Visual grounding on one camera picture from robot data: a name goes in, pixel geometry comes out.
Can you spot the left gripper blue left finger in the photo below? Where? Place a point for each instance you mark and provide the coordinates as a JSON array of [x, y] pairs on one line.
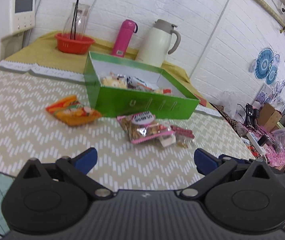
[[85, 161]]

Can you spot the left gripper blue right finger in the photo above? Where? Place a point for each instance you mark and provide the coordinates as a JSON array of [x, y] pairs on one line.
[[205, 162]]

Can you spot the red small snack packet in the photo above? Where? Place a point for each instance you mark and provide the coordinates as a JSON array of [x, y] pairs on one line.
[[181, 137]]

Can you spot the orange snack packet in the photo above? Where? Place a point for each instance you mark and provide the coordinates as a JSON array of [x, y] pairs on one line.
[[72, 112]]

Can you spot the pink nuts snack packet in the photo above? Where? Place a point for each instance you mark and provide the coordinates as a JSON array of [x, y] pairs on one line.
[[142, 127]]

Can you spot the white power strip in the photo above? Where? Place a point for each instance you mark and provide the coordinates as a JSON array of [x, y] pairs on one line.
[[254, 141]]

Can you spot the red envelope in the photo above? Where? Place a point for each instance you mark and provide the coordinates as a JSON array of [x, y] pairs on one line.
[[202, 101]]

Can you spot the beige chevron table mat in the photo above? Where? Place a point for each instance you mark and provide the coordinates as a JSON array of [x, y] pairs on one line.
[[28, 131]]

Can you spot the brown cardboard box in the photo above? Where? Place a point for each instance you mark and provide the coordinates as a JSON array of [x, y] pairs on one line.
[[269, 117]]

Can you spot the green cardboard box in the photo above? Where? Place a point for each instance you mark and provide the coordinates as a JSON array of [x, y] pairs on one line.
[[112, 101]]

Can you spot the beige biscuit packet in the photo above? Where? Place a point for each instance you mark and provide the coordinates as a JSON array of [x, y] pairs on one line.
[[114, 80]]

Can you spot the red plastic basket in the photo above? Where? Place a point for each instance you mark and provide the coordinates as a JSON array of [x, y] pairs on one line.
[[79, 46]]

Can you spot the mustard yellow tablecloth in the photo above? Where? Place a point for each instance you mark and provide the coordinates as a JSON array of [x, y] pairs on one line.
[[43, 51]]

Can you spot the cream thermal jug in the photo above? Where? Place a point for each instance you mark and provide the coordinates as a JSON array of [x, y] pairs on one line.
[[161, 40]]

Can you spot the pink thermos bottle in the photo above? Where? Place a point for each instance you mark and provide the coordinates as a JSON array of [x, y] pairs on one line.
[[127, 29]]

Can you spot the black chopsticks pair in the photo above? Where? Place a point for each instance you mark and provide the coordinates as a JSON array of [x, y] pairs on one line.
[[74, 22]]

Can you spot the clear glass carafe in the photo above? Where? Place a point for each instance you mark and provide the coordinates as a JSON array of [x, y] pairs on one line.
[[82, 19]]

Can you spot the blue round wall decoration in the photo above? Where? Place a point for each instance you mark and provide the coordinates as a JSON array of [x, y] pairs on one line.
[[265, 68]]

